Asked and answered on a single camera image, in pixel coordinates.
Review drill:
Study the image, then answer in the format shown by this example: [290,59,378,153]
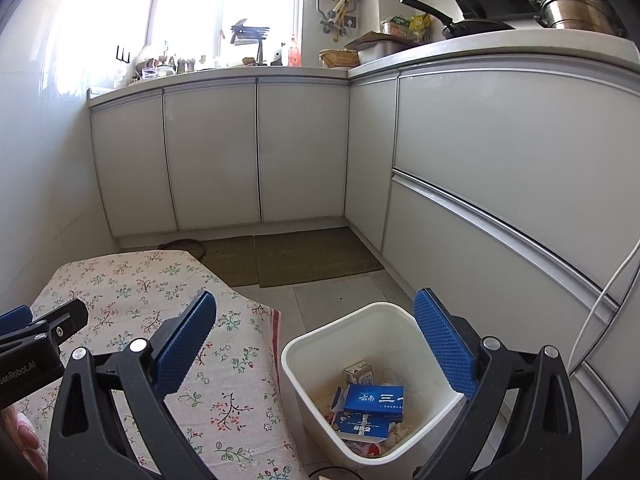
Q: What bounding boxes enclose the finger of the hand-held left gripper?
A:
[0,305,34,341]
[22,299,90,356]

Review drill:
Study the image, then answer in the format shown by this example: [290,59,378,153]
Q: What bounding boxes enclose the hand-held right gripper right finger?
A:
[413,287,583,480]

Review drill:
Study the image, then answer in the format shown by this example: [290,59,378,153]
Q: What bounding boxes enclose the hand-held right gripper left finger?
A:
[47,290,218,480]

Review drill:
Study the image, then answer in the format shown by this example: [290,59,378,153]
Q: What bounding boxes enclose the blue carton box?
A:
[344,384,406,423]
[333,410,391,442]

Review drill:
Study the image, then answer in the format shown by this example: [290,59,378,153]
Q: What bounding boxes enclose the small brown carton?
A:
[342,361,376,387]

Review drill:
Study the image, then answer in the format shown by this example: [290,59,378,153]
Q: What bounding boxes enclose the white plastic bin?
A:
[280,301,468,465]

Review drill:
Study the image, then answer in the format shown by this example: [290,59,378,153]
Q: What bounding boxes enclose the person's left hand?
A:
[0,402,47,463]

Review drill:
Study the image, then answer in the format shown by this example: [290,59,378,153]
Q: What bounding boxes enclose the small brown floor mat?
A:
[200,236,261,288]

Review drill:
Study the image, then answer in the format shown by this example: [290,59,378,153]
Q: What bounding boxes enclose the large brown floor mat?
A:
[252,226,386,288]

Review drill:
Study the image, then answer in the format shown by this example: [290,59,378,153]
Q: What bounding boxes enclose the white cabinet under window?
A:
[87,67,351,241]

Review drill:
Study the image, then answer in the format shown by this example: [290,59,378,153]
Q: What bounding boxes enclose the white cabinet under stove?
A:
[345,30,640,431]

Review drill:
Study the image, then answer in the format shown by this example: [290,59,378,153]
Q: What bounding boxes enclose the row of small jars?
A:
[132,52,211,81]

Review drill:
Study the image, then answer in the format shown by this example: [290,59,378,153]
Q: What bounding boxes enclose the steel tray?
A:
[356,42,416,65]

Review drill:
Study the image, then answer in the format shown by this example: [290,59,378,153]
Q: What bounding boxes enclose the woven basket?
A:
[319,49,361,68]

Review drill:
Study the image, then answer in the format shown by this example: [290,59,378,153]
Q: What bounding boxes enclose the wooden cutting board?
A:
[345,31,401,51]

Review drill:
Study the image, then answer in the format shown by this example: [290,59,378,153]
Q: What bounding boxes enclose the dark dish rack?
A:
[230,19,273,61]

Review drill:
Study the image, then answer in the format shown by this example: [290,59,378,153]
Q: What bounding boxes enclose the yellow food bag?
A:
[410,14,433,43]

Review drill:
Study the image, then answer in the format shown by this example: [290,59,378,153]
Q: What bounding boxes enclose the black frying pan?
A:
[400,0,516,40]

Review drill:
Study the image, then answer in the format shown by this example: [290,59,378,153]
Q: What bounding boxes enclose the green food packet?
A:
[382,16,413,38]

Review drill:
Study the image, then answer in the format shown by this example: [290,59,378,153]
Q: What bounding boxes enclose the kitchen window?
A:
[147,0,306,66]

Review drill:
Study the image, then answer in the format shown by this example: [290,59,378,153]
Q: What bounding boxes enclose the metal water pipes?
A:
[315,0,358,43]

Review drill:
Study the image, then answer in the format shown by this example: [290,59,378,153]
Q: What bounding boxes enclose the steel stock pot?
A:
[529,0,628,38]

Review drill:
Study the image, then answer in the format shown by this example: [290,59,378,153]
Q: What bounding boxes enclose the white cable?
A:
[570,242,640,376]

